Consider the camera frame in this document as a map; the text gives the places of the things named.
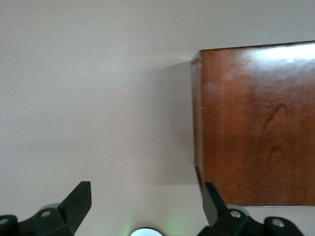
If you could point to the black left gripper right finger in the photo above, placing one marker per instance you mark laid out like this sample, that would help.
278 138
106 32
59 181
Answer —
212 204

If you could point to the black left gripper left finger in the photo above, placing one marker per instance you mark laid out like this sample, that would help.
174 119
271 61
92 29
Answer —
76 199

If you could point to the large table cover sheet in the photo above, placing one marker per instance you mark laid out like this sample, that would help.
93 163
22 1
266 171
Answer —
73 98

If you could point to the dark wooden drawer cabinet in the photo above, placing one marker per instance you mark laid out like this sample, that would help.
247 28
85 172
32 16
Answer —
258 123

